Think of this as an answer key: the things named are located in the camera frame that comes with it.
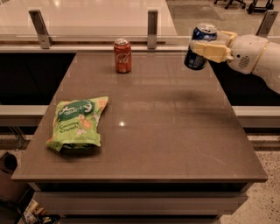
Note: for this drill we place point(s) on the blue pepsi can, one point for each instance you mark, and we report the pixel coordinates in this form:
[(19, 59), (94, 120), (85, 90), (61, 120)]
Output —
[(203, 31)]

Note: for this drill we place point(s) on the black wheeled cart base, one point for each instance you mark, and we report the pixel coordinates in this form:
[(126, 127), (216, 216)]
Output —
[(256, 7)]

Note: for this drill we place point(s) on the office chair base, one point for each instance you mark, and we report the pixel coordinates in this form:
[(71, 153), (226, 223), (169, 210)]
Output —
[(229, 3)]

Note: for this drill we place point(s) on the right metal railing bracket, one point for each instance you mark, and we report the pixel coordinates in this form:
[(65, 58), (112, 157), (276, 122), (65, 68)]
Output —
[(266, 24)]

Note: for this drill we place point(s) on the green snack chip bag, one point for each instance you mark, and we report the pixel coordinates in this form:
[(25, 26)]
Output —
[(75, 124)]

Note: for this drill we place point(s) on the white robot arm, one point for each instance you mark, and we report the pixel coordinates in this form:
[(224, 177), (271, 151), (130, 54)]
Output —
[(268, 66)]

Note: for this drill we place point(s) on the red coke can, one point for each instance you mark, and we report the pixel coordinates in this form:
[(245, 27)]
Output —
[(122, 52)]

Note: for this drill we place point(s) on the magazines on floor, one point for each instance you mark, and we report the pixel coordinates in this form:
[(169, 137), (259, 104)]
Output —
[(36, 214)]

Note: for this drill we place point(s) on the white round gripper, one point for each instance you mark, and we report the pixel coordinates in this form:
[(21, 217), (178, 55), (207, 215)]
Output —
[(246, 53)]

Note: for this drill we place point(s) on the metal railing bracket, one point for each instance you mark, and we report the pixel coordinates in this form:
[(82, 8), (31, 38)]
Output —
[(266, 24), (152, 29), (44, 39)]

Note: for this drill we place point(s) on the grey table base drawer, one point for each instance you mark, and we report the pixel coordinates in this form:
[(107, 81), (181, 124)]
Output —
[(141, 203)]

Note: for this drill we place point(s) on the left metal railing bracket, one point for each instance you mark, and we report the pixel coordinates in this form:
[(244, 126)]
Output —
[(44, 39)]

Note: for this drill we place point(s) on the dark bin at left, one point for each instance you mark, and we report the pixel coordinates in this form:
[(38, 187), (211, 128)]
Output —
[(9, 188)]

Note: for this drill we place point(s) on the middle metal railing bracket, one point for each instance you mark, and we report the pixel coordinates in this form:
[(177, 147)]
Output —
[(152, 29)]

